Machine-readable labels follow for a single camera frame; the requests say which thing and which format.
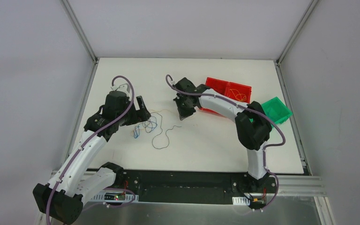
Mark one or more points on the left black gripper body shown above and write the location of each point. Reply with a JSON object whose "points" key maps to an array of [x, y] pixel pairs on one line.
{"points": [[138, 112]]}

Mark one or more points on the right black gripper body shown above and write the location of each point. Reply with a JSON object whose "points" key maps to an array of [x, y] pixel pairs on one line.
{"points": [[184, 105]]}

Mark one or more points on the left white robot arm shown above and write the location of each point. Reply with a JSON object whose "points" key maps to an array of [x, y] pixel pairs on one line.
{"points": [[65, 194]]}

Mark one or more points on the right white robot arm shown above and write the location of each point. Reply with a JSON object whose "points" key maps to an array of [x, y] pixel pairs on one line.
{"points": [[252, 125]]}

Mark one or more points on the left red bin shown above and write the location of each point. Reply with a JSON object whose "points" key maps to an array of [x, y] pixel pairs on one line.
{"points": [[220, 86]]}

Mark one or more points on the red bin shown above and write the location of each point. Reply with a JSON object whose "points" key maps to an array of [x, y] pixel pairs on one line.
{"points": [[220, 86], [239, 92]]}

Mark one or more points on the right red bin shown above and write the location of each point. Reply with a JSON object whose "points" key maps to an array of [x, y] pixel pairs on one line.
{"points": [[239, 92]]}

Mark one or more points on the green plastic bin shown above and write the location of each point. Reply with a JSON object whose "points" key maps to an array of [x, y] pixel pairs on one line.
{"points": [[276, 110]]}

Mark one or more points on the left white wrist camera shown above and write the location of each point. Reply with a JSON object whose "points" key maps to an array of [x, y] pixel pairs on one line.
{"points": [[125, 88]]}

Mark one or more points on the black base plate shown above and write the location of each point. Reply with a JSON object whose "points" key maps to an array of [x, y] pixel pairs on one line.
{"points": [[191, 187]]}

